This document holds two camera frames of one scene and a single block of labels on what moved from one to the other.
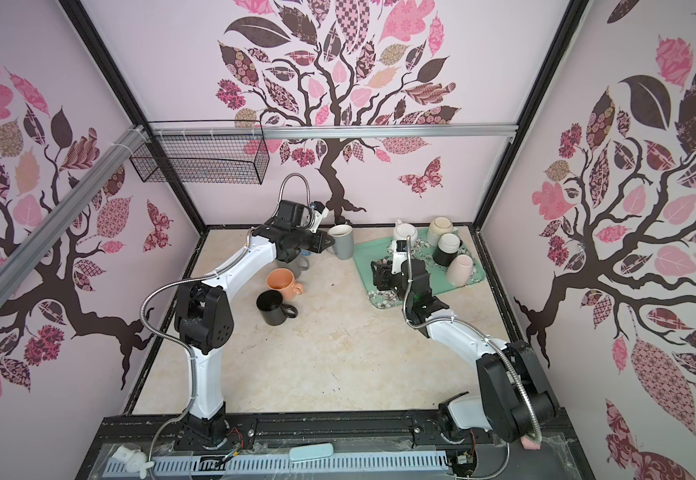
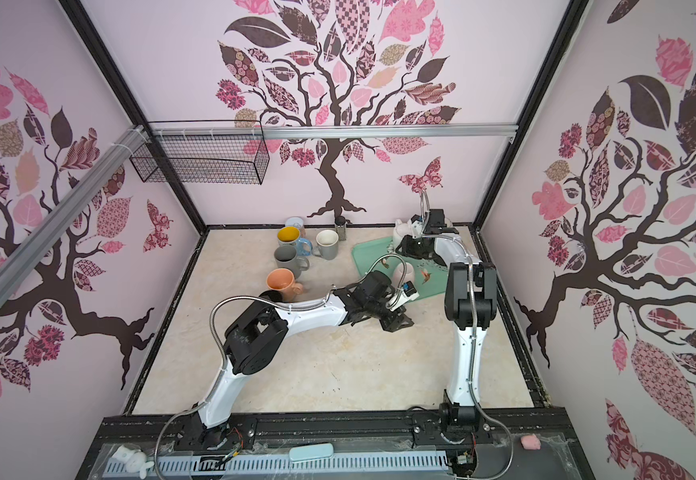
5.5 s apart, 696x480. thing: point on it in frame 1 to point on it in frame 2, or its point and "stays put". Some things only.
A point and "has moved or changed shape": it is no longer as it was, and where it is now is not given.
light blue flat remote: x=311 y=452 stays put
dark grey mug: x=298 y=265 stays put
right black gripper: x=383 y=277 to x=408 y=248
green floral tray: x=382 y=250 stays put
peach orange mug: x=283 y=280 stays put
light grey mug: x=343 y=246 has moved or changed shape
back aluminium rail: x=390 y=131 stays put
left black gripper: x=319 y=244 to x=393 y=321
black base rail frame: x=473 y=453 stays put
